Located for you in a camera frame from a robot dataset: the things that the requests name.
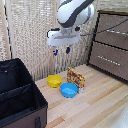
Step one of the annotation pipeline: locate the colourful printed food box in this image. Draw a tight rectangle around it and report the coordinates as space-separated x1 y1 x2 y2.
66 66 86 90

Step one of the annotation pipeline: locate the brown drawer with short handle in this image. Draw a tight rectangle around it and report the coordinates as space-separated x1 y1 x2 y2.
89 41 128 82

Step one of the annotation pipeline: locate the small white cup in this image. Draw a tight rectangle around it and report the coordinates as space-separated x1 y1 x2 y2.
77 86 85 95

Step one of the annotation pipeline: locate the dark drawer cabinet frame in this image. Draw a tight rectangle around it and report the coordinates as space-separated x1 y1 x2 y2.
86 9 128 83

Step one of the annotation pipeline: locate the black fabric storage box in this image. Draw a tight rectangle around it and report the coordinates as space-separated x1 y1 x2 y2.
0 58 50 128

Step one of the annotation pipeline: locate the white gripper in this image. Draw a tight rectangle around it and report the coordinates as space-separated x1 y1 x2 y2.
46 27 81 57

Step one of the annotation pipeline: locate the blue plastic bowl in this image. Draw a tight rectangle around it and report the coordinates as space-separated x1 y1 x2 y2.
59 82 79 99

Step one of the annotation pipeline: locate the yellow plastic bowl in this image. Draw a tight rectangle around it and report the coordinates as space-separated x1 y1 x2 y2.
46 74 64 89

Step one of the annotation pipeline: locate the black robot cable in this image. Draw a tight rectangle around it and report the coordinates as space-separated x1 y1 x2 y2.
79 18 128 37

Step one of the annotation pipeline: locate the brown drawer with long handle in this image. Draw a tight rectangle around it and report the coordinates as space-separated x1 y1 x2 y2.
94 13 128 51

